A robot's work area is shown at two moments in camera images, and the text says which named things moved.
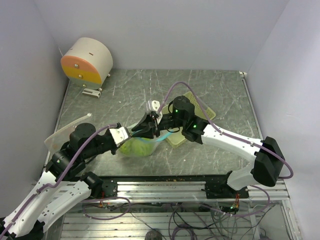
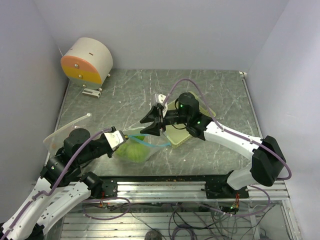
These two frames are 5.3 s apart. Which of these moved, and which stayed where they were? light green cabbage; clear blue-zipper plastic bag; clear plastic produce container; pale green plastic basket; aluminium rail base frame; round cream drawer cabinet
Moved: clear blue-zipper plastic bag; light green cabbage
Stayed: clear plastic produce container; round cream drawer cabinet; pale green plastic basket; aluminium rail base frame
